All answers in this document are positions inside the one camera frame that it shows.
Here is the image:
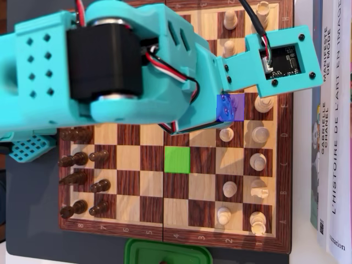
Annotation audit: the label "dark wooden bishop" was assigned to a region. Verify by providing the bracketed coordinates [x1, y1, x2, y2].
[57, 151, 89, 168]

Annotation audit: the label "folding wooden chessboard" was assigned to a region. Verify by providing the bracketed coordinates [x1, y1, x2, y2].
[58, 0, 294, 255]

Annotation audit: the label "green plastic container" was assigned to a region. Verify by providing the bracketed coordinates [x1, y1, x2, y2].
[124, 238, 213, 264]

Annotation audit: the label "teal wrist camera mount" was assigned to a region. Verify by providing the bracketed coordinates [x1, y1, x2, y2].
[217, 25, 324, 98]

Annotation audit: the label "dark wooden rook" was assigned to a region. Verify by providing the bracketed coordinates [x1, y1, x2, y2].
[60, 200, 89, 219]

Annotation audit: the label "white pawn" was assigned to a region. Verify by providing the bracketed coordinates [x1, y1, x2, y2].
[230, 95, 245, 118]

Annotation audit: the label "light wooden bishop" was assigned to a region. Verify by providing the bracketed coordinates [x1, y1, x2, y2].
[249, 152, 267, 171]

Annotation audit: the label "white art history book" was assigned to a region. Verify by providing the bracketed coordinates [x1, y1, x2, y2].
[326, 0, 352, 263]

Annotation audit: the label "black camera cable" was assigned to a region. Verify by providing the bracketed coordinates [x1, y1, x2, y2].
[238, 0, 273, 69]

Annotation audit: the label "light wooden knight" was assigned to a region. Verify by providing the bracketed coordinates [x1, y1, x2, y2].
[250, 178, 269, 198]

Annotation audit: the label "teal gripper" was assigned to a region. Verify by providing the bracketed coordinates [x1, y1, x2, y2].
[175, 45, 235, 135]

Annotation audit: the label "white Gabrielle Chanel book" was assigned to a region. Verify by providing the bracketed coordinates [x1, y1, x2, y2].
[310, 0, 335, 248]

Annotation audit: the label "red white black servo wires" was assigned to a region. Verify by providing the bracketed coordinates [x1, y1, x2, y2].
[141, 45, 200, 135]
[73, 0, 86, 28]

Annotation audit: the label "light wooden pawn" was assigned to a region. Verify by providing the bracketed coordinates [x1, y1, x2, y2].
[222, 181, 238, 197]
[217, 206, 232, 225]
[223, 10, 238, 30]
[223, 40, 237, 58]
[219, 127, 234, 143]

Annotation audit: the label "light wooden rook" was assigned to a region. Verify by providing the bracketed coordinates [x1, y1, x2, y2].
[249, 211, 267, 236]
[254, 1, 271, 35]

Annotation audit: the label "light wooden queen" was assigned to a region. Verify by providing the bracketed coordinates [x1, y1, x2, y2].
[251, 126, 270, 144]

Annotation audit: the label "dark wooden queen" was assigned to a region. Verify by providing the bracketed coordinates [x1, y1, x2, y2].
[60, 128, 94, 143]

